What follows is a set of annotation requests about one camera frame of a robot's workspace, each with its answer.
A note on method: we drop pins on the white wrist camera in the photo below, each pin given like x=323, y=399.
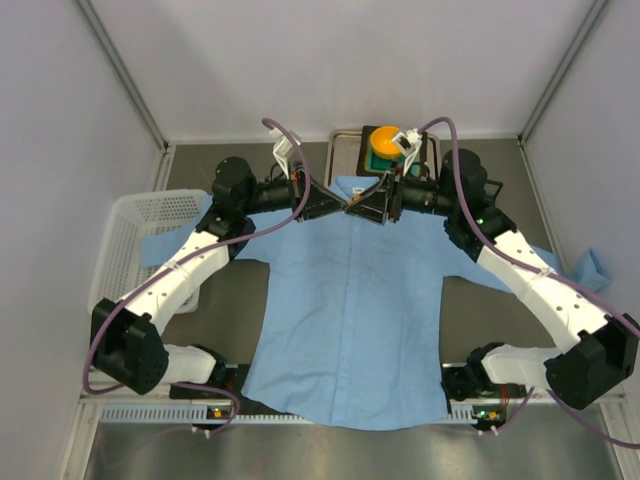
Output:
x=408, y=143
x=283, y=149

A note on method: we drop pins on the green square plate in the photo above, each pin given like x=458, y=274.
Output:
x=374, y=163

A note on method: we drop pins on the white slotted cable duct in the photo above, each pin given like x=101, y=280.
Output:
x=210, y=415

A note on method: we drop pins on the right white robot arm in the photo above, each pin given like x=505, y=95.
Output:
x=593, y=351

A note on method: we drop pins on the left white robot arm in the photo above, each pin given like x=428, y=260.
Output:
x=126, y=335

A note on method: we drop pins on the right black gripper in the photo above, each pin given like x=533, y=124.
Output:
x=394, y=197

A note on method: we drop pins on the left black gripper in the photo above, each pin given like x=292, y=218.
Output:
x=301, y=196

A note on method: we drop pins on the light blue button shirt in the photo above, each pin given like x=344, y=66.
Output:
x=350, y=336

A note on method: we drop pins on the orange plastic bowl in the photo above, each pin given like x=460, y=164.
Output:
x=381, y=141

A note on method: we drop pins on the white plastic basket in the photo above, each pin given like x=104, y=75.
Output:
x=143, y=232

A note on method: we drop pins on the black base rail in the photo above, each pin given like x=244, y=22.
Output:
x=498, y=397

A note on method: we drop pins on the black square plate stack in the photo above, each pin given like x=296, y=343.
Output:
x=419, y=168

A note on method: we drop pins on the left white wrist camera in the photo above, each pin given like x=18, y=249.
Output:
x=283, y=149

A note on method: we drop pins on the silver metal tray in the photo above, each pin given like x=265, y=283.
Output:
x=343, y=153

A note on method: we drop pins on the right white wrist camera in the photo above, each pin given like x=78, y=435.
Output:
x=408, y=143

